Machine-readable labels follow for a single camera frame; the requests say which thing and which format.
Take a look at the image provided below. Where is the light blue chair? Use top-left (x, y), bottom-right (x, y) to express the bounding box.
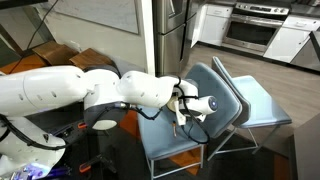
top-left (138, 63), bottom-right (242, 180)
top-left (208, 56), bottom-right (292, 160)

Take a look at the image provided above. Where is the stainless steel dishwasher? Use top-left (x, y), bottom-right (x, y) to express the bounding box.
top-left (291, 31), bottom-right (320, 72)

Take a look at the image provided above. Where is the orange black clamp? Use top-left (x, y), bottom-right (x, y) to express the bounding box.
top-left (77, 122), bottom-right (87, 129)
top-left (79, 154), bottom-right (117, 173)

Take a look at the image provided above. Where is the stainless steel refrigerator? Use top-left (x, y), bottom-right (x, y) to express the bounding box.
top-left (152, 0), bottom-right (200, 76)

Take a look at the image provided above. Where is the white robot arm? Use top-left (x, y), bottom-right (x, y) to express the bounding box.
top-left (0, 66), bottom-right (218, 125)

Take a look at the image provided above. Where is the lower orange black clamp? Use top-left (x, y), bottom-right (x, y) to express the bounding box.
top-left (79, 154), bottom-right (117, 173)

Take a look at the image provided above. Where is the wooden stool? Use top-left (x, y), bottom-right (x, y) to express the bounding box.
top-left (69, 48), bottom-right (115, 69)
top-left (33, 41), bottom-right (78, 66)

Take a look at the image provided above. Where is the white cabinet of oven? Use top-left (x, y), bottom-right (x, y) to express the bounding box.
top-left (191, 4), bottom-right (233, 46)
top-left (264, 15), bottom-right (320, 63)

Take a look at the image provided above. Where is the far light blue chair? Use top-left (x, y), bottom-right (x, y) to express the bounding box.
top-left (208, 56), bottom-right (292, 160)

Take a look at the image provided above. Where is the white cabinet right of oven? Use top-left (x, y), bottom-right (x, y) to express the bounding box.
top-left (264, 15), bottom-right (320, 63)

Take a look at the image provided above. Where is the stainless steel oven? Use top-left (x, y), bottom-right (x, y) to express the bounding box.
top-left (223, 0), bottom-right (291, 52)

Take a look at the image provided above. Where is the white cabinet left of oven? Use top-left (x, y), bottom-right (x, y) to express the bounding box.
top-left (191, 4), bottom-right (233, 46)

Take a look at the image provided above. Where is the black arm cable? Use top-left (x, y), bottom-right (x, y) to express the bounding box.
top-left (0, 75), bottom-right (212, 151)

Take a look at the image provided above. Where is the near light blue chair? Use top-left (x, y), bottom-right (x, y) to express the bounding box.
top-left (138, 63), bottom-right (242, 180)

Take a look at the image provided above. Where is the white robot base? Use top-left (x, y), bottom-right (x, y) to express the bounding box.
top-left (0, 117), bottom-right (65, 180)

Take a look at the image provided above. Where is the small orange handled tool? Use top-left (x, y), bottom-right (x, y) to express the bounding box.
top-left (172, 121), bottom-right (177, 137)

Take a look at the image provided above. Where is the upper orange black clamp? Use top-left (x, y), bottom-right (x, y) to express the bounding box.
top-left (77, 122), bottom-right (87, 129)

